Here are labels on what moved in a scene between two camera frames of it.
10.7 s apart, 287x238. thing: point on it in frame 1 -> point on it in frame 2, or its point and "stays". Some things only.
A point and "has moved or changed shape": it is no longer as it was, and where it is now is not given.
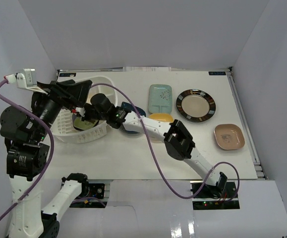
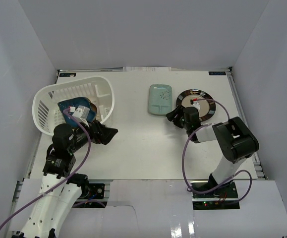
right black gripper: (86, 107) -> (179, 111)
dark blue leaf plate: (141, 111) has moved or changed shape
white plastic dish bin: (63, 128) has moved or changed shape
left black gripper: (65, 96) -> (98, 132)
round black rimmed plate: (196, 105) stays
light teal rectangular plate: (160, 98) stays
